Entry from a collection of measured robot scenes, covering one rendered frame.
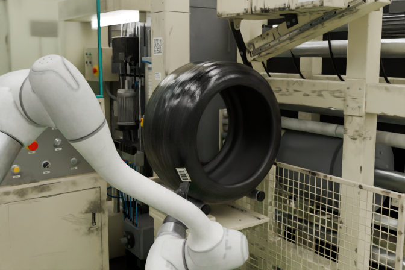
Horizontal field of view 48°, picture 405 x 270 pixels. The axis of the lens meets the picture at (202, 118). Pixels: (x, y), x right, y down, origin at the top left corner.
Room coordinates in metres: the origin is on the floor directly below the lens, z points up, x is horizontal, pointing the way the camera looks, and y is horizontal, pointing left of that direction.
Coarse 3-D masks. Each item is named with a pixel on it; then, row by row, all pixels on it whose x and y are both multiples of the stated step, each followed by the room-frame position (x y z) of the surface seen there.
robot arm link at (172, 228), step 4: (164, 224) 1.29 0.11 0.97; (168, 224) 1.28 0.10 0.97; (172, 224) 1.28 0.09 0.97; (176, 224) 1.28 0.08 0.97; (160, 228) 1.28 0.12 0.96; (164, 228) 1.27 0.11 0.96; (168, 228) 1.26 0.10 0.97; (172, 228) 1.26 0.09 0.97; (176, 228) 1.26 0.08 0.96; (180, 228) 1.27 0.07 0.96; (160, 232) 1.26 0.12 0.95; (164, 232) 1.25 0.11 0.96; (168, 232) 1.25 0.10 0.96; (172, 232) 1.25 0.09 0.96; (176, 232) 1.25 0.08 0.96; (180, 232) 1.26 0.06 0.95; (184, 232) 1.28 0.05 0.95; (156, 236) 1.27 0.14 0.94; (180, 236) 1.25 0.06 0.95; (184, 236) 1.27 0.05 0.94
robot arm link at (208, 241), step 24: (72, 144) 1.00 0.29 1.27; (96, 144) 1.00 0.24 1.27; (96, 168) 1.04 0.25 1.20; (120, 168) 1.05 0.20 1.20; (144, 192) 1.06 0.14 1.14; (168, 192) 1.09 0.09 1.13; (192, 216) 1.09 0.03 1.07; (192, 240) 1.12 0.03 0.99; (216, 240) 1.10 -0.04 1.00; (240, 240) 1.12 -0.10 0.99; (192, 264) 1.13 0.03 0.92; (216, 264) 1.10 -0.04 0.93; (240, 264) 1.12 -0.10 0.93
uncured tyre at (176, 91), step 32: (192, 64) 1.76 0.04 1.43; (224, 64) 1.69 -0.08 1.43; (160, 96) 1.67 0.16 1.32; (192, 96) 1.58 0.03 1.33; (224, 96) 1.99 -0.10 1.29; (256, 96) 1.93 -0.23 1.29; (160, 128) 1.60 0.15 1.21; (192, 128) 1.56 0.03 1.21; (256, 128) 1.98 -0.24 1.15; (160, 160) 1.62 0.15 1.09; (192, 160) 1.56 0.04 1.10; (224, 160) 1.98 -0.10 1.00; (256, 160) 1.90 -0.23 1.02; (192, 192) 1.60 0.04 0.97; (224, 192) 1.64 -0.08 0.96
